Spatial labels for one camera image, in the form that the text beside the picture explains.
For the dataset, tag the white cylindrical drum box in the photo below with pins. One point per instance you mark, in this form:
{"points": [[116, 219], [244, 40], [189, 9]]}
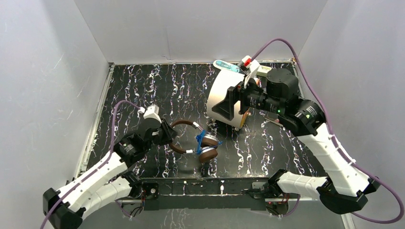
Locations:
{"points": [[222, 82]]}

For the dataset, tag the small white green box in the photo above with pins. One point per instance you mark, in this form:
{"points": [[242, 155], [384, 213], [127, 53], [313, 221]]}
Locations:
{"points": [[263, 70]]}

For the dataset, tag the blue white blister pack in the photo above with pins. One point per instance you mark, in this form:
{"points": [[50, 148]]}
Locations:
{"points": [[223, 65]]}

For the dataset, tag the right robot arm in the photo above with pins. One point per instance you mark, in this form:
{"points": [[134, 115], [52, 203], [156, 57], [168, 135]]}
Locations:
{"points": [[344, 189]]}

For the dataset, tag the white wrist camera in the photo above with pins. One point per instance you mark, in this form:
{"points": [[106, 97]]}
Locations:
{"points": [[151, 112], [249, 67]]}

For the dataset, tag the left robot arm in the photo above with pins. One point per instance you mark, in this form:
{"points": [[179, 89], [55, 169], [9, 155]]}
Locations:
{"points": [[107, 180]]}

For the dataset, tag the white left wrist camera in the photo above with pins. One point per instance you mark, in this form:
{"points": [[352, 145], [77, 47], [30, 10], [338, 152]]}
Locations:
{"points": [[151, 112]]}

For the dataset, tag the brown silver headphones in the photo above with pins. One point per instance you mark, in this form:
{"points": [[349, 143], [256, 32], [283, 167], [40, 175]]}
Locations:
{"points": [[204, 144]]}

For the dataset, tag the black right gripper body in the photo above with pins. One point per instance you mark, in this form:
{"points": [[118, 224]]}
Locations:
{"points": [[252, 97]]}

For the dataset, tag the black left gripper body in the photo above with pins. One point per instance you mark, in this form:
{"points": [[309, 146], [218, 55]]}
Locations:
{"points": [[161, 134]]}

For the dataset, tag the dark book three days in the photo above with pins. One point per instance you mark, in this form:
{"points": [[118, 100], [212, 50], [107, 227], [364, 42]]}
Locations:
{"points": [[273, 119]]}

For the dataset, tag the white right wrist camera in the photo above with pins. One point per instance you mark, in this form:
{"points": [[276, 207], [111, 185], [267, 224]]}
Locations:
{"points": [[249, 67]]}

